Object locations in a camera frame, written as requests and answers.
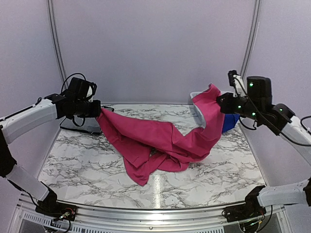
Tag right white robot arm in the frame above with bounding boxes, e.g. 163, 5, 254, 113
217, 70, 311, 217

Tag blue garment in basket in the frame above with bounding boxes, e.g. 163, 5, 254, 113
222, 114, 240, 133

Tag aluminium front frame rail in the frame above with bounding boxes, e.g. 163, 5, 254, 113
8, 193, 292, 233

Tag white plastic laundry basket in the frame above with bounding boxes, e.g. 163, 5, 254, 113
190, 91, 206, 128

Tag folded grey polo shirt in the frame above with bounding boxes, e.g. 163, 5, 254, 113
57, 104, 114, 135

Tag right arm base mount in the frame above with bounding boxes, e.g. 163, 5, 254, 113
222, 200, 266, 222

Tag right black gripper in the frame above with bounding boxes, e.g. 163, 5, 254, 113
216, 93, 262, 122

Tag pink trousers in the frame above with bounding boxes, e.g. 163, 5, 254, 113
97, 84, 225, 186

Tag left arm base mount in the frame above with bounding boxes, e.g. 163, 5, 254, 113
35, 201, 77, 221

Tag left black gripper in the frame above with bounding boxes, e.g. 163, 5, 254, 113
73, 99, 100, 117

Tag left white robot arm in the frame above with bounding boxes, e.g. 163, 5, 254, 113
0, 73, 101, 216

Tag right aluminium corner post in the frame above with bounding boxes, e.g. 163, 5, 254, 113
240, 0, 262, 80

